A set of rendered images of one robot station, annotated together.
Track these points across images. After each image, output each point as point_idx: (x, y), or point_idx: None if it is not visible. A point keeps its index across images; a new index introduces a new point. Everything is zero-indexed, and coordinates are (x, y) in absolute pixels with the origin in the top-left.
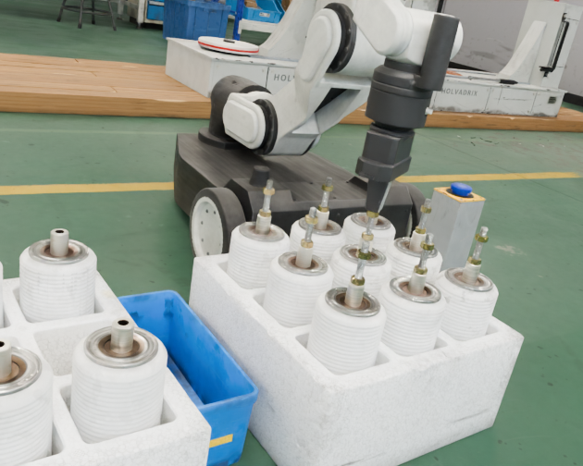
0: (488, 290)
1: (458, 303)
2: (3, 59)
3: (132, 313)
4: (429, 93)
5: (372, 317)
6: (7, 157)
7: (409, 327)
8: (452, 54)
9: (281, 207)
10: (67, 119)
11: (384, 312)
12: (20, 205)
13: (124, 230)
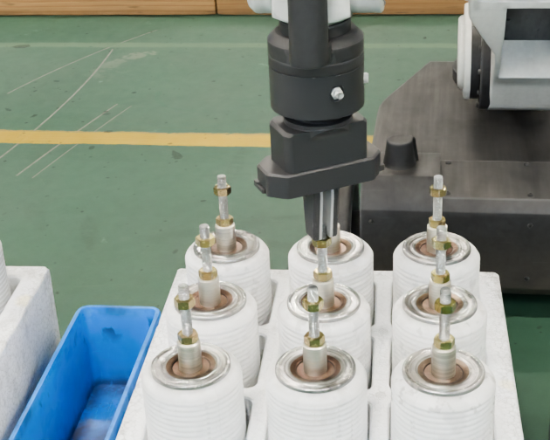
0: (444, 395)
1: (397, 405)
2: None
3: (106, 329)
4: (327, 68)
5: (185, 392)
6: (242, 90)
7: (278, 422)
8: (371, 3)
9: (414, 204)
10: (382, 24)
11: (217, 390)
12: (190, 162)
13: (284, 211)
